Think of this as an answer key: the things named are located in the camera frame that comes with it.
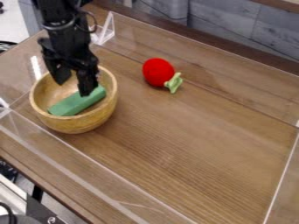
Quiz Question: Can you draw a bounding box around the red plush strawberry toy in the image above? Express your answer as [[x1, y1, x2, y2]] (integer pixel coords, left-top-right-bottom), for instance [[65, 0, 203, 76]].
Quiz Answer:
[[143, 58, 183, 94]]

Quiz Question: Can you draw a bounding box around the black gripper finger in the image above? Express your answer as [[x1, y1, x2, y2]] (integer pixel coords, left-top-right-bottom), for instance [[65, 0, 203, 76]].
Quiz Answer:
[[43, 56, 71, 85], [77, 66, 99, 96]]

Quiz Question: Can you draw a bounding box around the brown wooden bowl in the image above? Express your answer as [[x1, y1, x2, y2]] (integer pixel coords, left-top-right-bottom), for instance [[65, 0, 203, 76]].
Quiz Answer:
[[30, 66, 118, 134]]

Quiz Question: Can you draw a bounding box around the black equipment bottom left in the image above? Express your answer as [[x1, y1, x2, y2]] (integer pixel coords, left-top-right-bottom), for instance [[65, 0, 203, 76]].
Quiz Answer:
[[0, 195, 69, 224]]

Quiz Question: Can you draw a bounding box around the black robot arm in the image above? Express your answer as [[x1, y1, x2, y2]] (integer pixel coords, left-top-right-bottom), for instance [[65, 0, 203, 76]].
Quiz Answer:
[[37, 0, 99, 96]]

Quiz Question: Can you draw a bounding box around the clear acrylic corner bracket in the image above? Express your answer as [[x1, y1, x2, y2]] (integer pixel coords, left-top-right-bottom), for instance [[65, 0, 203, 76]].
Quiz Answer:
[[91, 12, 117, 46]]

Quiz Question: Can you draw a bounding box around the green rectangular block stick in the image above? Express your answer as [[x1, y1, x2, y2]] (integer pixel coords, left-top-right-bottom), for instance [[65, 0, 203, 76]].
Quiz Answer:
[[49, 86, 107, 116]]

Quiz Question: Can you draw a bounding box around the clear acrylic front wall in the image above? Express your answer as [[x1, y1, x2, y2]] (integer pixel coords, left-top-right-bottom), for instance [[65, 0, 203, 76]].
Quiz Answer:
[[0, 106, 197, 224]]

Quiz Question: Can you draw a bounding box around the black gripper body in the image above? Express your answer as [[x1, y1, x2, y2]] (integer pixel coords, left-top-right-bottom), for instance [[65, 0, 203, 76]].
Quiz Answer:
[[38, 23, 99, 71]]

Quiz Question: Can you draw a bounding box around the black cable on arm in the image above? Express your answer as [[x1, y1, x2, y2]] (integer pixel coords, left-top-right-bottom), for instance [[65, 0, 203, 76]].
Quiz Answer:
[[74, 10, 99, 34]]

